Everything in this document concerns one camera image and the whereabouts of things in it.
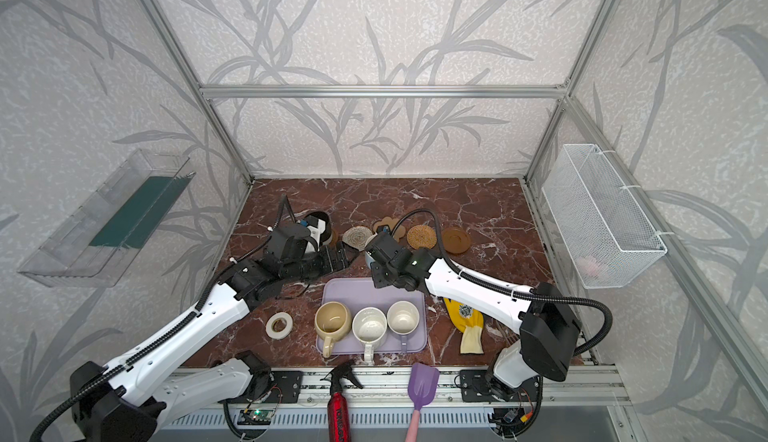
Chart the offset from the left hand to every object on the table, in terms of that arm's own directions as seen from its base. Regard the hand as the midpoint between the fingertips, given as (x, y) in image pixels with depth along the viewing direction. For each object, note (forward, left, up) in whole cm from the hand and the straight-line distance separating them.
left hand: (352, 249), depth 74 cm
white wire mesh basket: (-4, -55, +14) cm, 57 cm away
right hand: (+1, -6, -8) cm, 10 cm away
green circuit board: (-34, +23, -22) cm, 46 cm away
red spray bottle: (-32, +2, -17) cm, 37 cm away
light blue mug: (-1, -4, -4) cm, 5 cm away
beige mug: (-12, +7, -20) cm, 24 cm away
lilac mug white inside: (-10, -13, -21) cm, 27 cm away
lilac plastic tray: (-3, 0, -21) cm, 21 cm away
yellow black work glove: (-12, -32, -20) cm, 39 cm away
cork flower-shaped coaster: (+25, -8, -23) cm, 35 cm away
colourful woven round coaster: (+17, +4, -22) cm, 28 cm away
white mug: (-13, -4, -20) cm, 24 cm away
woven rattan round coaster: (+18, -19, -22) cm, 34 cm away
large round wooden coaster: (+16, -31, -22) cm, 42 cm away
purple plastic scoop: (-27, -18, -20) cm, 38 cm away
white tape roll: (-15, +21, -21) cm, 34 cm away
